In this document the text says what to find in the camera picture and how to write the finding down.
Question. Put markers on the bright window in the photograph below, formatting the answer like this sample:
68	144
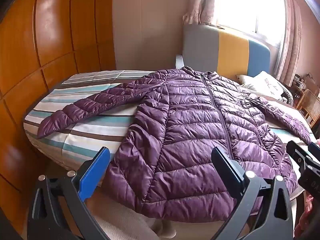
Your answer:
245	5

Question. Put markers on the purple puffer jacket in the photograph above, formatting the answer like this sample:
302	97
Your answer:
190	142

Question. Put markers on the pink floral curtain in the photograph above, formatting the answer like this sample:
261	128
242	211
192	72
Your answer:
290	30
200	2

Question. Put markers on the wooden wardrobe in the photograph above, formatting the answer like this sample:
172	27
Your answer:
50	30

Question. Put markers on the striped bed cover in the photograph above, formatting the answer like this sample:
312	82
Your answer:
87	135

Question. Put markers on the cluttered bedside table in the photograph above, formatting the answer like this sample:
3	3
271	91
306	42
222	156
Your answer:
298	81

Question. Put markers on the grey ruffled pillow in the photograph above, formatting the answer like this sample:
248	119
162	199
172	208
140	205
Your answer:
287	96

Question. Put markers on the white printed pillow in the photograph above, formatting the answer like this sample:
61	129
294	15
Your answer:
265	82

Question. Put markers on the beige fabric stool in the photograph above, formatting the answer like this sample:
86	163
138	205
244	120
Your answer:
120	220

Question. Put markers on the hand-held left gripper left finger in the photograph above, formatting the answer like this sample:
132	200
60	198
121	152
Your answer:
95	170

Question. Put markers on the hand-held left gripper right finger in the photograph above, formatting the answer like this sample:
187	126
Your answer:
235	176

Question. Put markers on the grey yellow blue headboard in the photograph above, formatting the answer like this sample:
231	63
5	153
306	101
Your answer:
232	52

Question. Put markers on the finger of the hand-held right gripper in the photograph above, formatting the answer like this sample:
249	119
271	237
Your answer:
296	152
315	149

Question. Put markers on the person's right hand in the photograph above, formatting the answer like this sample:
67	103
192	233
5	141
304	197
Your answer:
303	225

